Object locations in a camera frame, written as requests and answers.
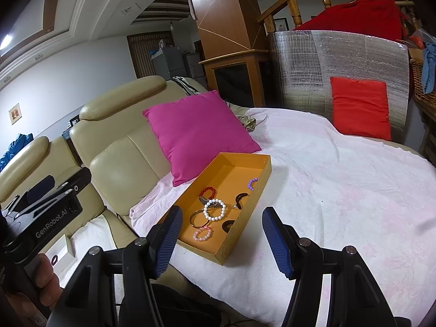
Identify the wicker basket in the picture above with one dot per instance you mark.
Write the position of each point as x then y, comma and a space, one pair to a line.
417, 75

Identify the crumpled beige cloth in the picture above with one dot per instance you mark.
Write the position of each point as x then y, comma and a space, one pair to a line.
247, 121

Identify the cream leather sofa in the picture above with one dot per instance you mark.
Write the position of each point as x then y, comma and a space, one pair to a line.
112, 163

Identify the blue jacket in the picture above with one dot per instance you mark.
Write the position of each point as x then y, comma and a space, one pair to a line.
17, 146

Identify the striped cloth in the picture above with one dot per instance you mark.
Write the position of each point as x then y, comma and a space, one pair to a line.
187, 85

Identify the orange cardboard box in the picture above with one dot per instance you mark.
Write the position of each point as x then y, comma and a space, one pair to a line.
235, 173

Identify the magenta pillow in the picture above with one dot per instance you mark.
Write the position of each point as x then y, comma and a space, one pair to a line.
197, 133

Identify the white embossed towel blanket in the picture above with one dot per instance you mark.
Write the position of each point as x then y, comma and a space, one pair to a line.
340, 194

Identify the wooden side table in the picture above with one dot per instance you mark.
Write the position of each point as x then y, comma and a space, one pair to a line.
429, 126

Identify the red pillow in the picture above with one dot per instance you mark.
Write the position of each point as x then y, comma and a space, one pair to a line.
361, 109

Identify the blue cloth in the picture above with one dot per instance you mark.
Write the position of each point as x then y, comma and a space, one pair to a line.
430, 68

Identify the wooden railing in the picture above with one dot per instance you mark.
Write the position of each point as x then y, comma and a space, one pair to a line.
289, 1

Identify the grey refrigerator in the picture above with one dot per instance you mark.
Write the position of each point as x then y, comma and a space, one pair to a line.
170, 61

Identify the wooden column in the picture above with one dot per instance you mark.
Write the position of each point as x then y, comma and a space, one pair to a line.
221, 13

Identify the small white box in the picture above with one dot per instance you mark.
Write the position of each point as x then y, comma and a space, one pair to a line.
63, 248

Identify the wooden glass-front cabinet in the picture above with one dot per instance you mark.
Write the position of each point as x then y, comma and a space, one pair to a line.
238, 56

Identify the person's left hand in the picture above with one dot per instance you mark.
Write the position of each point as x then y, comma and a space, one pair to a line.
47, 279

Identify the ceiling light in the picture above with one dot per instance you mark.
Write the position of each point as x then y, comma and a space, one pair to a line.
5, 41

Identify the silver foil insulation mat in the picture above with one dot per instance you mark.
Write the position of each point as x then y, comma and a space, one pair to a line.
340, 54

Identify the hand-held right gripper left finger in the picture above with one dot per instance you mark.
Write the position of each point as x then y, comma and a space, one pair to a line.
168, 242

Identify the metal bangle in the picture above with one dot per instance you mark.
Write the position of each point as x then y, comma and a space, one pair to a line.
191, 219

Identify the small wall picture frame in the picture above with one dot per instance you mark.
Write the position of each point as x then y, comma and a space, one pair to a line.
14, 113

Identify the red blanket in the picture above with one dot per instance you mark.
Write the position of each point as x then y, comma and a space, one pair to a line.
357, 17

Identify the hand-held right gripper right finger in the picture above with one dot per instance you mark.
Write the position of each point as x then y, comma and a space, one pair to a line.
276, 242

